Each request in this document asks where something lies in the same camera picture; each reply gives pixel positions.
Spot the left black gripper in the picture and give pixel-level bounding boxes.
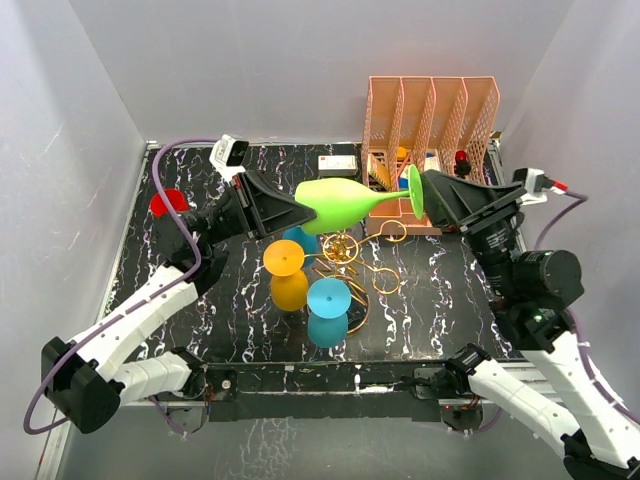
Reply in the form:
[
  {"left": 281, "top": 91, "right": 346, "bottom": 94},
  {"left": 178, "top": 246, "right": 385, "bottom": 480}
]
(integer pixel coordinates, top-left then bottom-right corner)
[{"left": 202, "top": 169, "right": 318, "bottom": 248}]

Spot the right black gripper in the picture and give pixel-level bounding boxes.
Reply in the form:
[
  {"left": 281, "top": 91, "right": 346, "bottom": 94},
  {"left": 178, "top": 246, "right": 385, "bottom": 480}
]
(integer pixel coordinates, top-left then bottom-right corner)
[{"left": 412, "top": 168, "right": 524, "bottom": 295}]

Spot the green wine glass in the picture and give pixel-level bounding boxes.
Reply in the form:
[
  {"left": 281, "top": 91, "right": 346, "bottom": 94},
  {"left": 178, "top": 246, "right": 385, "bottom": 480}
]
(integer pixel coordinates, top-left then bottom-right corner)
[{"left": 294, "top": 165, "right": 425, "bottom": 235}]

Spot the red wine glass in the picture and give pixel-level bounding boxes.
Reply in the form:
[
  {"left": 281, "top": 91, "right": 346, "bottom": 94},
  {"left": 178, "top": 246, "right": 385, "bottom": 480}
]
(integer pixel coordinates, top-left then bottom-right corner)
[{"left": 149, "top": 188, "right": 191, "bottom": 220}]

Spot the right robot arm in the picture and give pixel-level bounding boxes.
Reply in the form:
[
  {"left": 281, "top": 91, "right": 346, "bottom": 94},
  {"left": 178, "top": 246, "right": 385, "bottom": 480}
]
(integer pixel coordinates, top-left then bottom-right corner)
[{"left": 421, "top": 168, "right": 639, "bottom": 479}]

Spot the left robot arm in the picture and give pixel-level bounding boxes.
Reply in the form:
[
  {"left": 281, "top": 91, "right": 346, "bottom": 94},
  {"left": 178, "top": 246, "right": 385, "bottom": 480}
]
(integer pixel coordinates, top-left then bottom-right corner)
[{"left": 41, "top": 171, "right": 318, "bottom": 434}]

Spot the yellow wine glass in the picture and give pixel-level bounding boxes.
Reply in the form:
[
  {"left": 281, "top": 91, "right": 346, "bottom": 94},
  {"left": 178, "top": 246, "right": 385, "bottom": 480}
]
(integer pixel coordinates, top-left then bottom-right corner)
[{"left": 263, "top": 239, "right": 309, "bottom": 312}]

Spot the blue wine glass rear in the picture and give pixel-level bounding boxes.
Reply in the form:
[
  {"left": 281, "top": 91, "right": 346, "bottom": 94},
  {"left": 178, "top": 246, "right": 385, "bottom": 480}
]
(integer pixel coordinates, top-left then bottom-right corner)
[{"left": 282, "top": 226, "right": 318, "bottom": 255}]

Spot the blue wine glass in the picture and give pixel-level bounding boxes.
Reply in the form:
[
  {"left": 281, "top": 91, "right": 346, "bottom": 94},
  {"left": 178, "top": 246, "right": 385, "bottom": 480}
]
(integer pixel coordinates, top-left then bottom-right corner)
[
  {"left": 282, "top": 226, "right": 318, "bottom": 255},
  {"left": 307, "top": 277, "right": 352, "bottom": 348}
]

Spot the blue wine glass front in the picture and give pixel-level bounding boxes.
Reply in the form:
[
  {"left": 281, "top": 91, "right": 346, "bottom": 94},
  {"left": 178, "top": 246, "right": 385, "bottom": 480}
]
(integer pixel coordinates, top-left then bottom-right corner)
[{"left": 307, "top": 277, "right": 352, "bottom": 348}]

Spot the red button black device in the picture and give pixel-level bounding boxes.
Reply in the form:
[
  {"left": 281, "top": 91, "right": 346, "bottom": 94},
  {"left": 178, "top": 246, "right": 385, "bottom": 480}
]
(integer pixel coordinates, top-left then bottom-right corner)
[{"left": 454, "top": 150, "right": 472, "bottom": 179}]

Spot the white small box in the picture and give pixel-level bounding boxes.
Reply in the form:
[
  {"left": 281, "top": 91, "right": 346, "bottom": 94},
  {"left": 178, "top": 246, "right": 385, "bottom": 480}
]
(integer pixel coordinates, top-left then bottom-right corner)
[{"left": 318, "top": 155, "right": 358, "bottom": 177}]

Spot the pink desk file organizer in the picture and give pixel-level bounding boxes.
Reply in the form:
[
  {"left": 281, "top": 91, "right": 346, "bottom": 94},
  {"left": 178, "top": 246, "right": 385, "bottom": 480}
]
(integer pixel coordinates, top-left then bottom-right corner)
[{"left": 360, "top": 75, "right": 501, "bottom": 237}]

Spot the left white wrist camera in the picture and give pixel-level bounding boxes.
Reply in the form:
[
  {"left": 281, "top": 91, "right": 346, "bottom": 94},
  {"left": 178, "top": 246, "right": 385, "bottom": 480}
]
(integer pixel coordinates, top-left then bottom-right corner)
[{"left": 209, "top": 134, "right": 249, "bottom": 183}]

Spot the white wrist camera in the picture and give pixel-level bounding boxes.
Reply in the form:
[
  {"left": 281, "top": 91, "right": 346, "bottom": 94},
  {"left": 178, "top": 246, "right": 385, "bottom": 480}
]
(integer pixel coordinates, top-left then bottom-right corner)
[
  {"left": 512, "top": 168, "right": 568, "bottom": 206},
  {"left": 209, "top": 134, "right": 249, "bottom": 183}
]

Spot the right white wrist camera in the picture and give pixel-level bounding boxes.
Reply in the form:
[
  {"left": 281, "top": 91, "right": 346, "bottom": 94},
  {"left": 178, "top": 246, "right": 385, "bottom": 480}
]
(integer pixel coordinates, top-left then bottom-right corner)
[{"left": 512, "top": 168, "right": 568, "bottom": 206}]

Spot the gold wire glass rack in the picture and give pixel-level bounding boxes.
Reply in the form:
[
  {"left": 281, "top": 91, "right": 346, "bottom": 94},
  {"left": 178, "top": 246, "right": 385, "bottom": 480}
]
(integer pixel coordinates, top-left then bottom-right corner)
[{"left": 305, "top": 220, "right": 408, "bottom": 336}]

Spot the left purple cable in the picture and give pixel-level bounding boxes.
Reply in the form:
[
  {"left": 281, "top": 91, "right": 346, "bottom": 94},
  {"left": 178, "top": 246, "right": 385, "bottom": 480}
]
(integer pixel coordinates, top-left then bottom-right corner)
[{"left": 21, "top": 137, "right": 221, "bottom": 436}]

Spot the black base frame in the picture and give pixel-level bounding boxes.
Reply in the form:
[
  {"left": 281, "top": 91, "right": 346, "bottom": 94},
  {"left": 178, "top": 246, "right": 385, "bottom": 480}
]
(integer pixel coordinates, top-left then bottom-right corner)
[{"left": 119, "top": 357, "right": 566, "bottom": 426}]

